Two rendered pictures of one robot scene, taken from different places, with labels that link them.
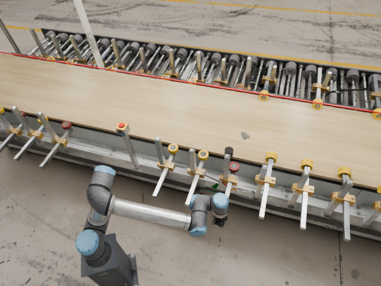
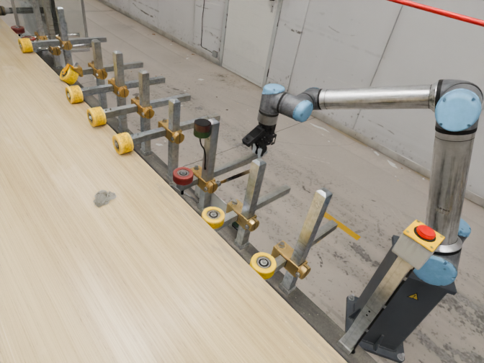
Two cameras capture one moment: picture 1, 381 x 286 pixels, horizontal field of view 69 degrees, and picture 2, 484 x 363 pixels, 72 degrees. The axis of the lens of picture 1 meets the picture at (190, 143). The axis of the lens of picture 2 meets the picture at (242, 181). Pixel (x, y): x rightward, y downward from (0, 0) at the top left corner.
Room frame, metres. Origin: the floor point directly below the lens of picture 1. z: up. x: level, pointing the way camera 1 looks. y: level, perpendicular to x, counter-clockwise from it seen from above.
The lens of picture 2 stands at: (2.05, 0.26, 1.70)
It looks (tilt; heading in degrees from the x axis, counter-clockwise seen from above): 37 degrees down; 200
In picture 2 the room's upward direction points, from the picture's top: 11 degrees clockwise
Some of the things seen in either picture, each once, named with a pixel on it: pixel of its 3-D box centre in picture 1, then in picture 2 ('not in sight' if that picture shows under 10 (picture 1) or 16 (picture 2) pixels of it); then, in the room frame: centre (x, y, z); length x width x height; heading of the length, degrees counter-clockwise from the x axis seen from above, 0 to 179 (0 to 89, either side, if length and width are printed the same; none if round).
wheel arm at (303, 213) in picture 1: (305, 193); (146, 104); (0.86, -0.73, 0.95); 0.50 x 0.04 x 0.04; 158
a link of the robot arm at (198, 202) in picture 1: (200, 204); (296, 106); (0.75, -0.03, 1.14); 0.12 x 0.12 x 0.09; 81
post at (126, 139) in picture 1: (130, 151); (374, 307); (1.37, 0.47, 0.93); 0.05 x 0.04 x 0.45; 68
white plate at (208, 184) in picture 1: (220, 187); (213, 202); (1.08, -0.20, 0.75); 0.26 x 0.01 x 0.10; 68
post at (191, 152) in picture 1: (193, 169); (248, 212); (1.18, 0.00, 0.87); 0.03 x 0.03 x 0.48; 68
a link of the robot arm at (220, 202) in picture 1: (220, 204); (271, 99); (0.75, -0.14, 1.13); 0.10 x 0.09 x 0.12; 81
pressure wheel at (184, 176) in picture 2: (233, 169); (182, 183); (1.16, -0.31, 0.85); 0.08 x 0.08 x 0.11
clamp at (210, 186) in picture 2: (228, 179); (202, 180); (1.08, -0.26, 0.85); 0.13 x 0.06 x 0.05; 68
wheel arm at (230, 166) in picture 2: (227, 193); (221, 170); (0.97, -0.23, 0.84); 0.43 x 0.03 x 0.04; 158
